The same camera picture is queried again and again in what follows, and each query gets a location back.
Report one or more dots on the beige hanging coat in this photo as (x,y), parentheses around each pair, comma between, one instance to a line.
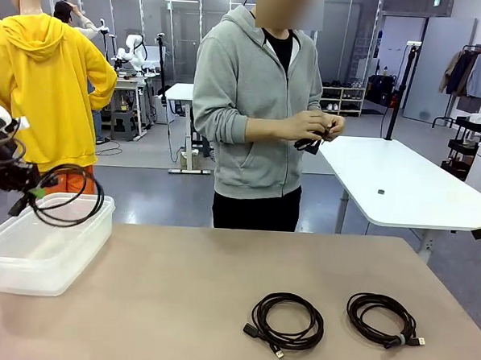
(449,74)

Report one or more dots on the yellow hoodie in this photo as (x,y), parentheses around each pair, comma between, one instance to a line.
(47,97)

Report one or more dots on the background person with black cap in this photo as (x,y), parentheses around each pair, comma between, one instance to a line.
(64,9)

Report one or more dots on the clear plastic storage bin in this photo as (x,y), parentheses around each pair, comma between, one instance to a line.
(59,259)

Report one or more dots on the white standing desk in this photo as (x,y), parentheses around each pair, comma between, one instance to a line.
(180,92)

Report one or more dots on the black pole stand white top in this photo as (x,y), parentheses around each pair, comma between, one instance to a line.
(400,95)

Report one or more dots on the navy hanging jacket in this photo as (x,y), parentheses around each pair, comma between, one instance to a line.
(461,74)

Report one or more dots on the black equipment case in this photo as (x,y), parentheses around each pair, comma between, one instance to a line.
(380,90)

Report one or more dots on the black utility cart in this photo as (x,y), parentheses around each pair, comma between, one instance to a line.
(464,147)

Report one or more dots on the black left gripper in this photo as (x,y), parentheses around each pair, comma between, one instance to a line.
(7,172)

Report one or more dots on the orange shorts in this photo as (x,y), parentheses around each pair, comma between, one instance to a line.
(83,184)

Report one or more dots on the person's right hand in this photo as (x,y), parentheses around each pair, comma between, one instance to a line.
(306,125)

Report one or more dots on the person's right forearm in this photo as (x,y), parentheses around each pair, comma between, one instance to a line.
(267,129)

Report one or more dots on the person's left hand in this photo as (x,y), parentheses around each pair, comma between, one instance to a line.
(335,126)

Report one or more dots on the black camera tripod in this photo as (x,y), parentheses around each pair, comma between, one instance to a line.
(161,63)

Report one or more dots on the person in gray hoodie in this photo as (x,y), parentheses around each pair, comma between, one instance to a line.
(248,108)

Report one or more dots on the white workbench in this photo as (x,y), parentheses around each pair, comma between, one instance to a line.
(126,83)

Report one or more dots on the dark step stool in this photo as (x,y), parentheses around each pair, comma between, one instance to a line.
(124,121)

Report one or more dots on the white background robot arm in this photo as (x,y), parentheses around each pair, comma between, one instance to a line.
(131,41)

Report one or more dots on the white sensor stand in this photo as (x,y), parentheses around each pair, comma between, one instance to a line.
(104,27)

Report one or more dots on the large white table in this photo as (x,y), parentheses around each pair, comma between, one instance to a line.
(406,176)

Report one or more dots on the wooden shoe rack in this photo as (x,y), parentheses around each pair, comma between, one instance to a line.
(342,88)

